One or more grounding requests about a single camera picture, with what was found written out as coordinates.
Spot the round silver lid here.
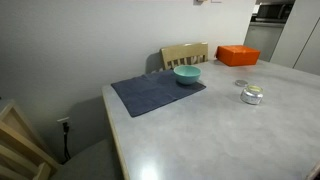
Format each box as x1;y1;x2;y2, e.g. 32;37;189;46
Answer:
234;79;249;88

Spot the silver candle tin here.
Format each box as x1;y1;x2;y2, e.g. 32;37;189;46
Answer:
239;84;264;106

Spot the navy blue cloth mat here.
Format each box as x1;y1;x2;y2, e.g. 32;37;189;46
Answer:
110;69;207;118

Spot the teal ceramic bowl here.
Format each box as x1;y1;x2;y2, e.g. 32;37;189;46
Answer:
173;64;202;86

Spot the wooden chair back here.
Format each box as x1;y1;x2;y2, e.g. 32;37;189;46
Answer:
160;42;209;71

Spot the orange cardboard box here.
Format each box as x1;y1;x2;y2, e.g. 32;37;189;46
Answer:
215;45;261;67

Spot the grey kitchen counter cabinet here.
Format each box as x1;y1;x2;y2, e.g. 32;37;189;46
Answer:
243;21;286;63

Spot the black microwave oven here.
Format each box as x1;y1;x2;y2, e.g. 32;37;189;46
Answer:
255;2;296;22

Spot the tall white cabinet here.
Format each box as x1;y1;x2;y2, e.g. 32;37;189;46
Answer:
269;0;320;76

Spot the wooden chair with grey seat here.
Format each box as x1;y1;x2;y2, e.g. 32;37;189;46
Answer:
0;99;124;180

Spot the white wall power outlet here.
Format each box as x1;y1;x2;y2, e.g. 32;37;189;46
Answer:
56;116;72;130

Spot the black plug and cable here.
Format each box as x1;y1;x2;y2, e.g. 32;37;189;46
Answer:
62;122;72;163

